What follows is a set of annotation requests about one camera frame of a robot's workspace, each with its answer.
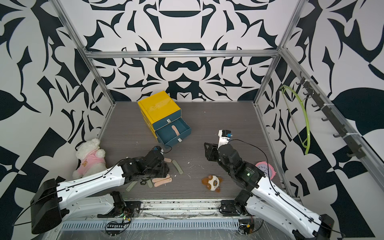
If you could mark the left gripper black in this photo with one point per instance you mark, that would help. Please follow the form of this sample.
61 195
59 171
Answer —
165 170

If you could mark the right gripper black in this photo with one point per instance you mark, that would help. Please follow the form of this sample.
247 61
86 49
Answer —
211 151

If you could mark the yellow teal drawer cabinet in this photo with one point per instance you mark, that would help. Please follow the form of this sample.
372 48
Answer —
158 111

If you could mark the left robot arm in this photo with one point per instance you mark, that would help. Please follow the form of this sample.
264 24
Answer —
57 202

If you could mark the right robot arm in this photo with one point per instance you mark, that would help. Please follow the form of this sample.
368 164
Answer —
261 198

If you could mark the olive folding knife centre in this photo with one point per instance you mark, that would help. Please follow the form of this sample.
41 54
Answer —
149 183

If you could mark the olive folding knife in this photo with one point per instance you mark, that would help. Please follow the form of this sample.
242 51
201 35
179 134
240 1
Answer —
178 167
149 183

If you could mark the olive folding knife lowest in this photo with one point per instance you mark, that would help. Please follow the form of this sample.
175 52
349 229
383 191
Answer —
131 186

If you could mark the brown white plush toy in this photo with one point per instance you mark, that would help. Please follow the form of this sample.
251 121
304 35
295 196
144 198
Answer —
212 183

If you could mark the olive folding knife right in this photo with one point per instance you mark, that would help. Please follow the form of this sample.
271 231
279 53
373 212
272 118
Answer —
178 167

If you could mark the pink alarm clock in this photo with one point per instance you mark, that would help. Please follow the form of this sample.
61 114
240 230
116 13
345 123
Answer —
267 169

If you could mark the white teddy bear pink shirt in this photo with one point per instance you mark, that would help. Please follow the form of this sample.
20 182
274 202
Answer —
92 159

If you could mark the green hanging hoop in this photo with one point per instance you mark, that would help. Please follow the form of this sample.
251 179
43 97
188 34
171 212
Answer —
305 141

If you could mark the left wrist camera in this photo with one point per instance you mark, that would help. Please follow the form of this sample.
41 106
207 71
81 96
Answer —
158 148

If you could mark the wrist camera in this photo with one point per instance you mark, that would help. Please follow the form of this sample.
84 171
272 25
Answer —
224 137
158 148

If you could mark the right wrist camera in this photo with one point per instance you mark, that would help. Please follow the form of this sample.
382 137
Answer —
224 137

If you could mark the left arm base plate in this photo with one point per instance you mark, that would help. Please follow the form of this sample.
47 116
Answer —
123 209

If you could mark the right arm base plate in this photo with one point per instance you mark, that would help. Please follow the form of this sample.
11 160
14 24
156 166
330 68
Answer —
233 208

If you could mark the black wall hook rack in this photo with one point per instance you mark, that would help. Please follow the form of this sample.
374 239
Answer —
333 115

